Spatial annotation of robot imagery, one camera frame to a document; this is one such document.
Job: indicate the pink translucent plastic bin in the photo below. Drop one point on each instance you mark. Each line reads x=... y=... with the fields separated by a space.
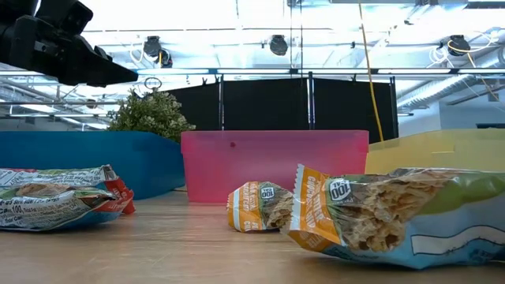
x=256 y=158

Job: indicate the black ceiling fixture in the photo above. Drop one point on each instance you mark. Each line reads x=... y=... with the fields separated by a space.
x=152 y=45
x=458 y=44
x=278 y=44

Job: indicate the green potted plant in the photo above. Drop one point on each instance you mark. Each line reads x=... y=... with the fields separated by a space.
x=150 y=114

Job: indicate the silver snack bag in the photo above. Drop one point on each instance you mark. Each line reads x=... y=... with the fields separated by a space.
x=59 y=176

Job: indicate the horizontal metal rail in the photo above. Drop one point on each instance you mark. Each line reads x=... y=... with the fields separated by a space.
x=256 y=71

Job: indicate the blue plastic bin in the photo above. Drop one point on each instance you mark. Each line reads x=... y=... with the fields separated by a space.
x=98 y=158

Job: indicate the black partition panel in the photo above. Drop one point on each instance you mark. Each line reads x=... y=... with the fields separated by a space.
x=189 y=112
x=343 y=106
x=264 y=104

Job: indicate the yellow translucent plastic bin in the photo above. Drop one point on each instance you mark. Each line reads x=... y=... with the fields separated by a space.
x=434 y=148

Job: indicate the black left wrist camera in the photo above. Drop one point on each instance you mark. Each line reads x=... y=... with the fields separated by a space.
x=67 y=16

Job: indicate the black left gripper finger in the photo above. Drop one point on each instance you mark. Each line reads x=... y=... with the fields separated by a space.
x=103 y=52
x=90 y=69

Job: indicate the small black ceiling device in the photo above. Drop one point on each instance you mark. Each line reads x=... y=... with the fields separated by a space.
x=165 y=59

